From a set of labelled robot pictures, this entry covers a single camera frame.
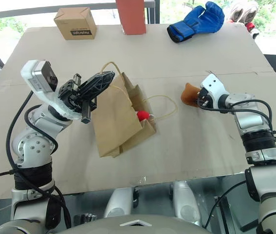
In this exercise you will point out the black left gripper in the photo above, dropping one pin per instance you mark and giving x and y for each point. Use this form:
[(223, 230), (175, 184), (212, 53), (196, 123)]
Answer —
[(69, 97)]

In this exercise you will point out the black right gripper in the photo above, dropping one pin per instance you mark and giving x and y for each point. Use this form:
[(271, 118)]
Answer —
[(204, 98)]

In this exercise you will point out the brown plush toy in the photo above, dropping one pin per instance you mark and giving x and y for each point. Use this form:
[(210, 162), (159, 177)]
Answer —
[(189, 96)]

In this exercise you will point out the brown paper bag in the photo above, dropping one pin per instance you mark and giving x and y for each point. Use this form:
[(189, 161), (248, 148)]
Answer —
[(115, 122)]

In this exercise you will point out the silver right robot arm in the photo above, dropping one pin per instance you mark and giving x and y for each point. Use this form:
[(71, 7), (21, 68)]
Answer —
[(252, 117)]

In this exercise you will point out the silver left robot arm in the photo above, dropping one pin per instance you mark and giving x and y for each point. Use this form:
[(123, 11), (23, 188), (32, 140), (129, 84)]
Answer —
[(33, 146)]

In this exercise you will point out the red plush toy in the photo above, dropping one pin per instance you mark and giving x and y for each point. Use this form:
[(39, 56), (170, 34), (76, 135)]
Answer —
[(143, 115)]

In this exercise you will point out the cardboard sheet table cover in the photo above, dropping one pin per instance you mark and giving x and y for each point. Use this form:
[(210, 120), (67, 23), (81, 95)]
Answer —
[(167, 151)]

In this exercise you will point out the small printed cardboard box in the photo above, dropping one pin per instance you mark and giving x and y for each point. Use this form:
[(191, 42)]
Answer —
[(75, 22)]

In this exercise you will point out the blue boxing glove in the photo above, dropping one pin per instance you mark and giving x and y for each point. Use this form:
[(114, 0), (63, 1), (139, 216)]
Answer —
[(198, 22)]

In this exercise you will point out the small white object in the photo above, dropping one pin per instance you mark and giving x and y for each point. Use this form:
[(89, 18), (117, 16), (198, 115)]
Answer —
[(255, 33)]

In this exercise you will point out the tall red-brown box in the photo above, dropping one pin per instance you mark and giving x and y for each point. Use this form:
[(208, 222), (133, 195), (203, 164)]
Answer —
[(133, 17)]

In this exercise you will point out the small red object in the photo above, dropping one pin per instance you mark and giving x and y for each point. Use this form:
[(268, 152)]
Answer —
[(250, 26)]

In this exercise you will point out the beige sneaker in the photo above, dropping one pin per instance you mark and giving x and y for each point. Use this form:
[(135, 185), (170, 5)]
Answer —
[(237, 12), (251, 12)]

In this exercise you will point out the dark metal railing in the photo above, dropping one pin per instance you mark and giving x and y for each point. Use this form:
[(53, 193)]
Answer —
[(150, 15)]

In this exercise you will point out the silver robot leg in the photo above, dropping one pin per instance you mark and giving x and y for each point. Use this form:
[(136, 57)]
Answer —
[(186, 204), (118, 202)]

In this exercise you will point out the grey robot torso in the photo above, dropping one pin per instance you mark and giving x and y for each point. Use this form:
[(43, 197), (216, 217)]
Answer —
[(137, 228)]

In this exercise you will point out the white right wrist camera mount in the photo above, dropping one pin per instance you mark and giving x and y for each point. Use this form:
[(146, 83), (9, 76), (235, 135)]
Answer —
[(213, 85)]

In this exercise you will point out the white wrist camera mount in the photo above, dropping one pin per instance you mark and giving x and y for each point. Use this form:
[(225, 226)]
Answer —
[(213, 85), (34, 75)]

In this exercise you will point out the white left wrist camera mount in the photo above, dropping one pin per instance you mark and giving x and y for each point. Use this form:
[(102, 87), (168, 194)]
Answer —
[(34, 75)]

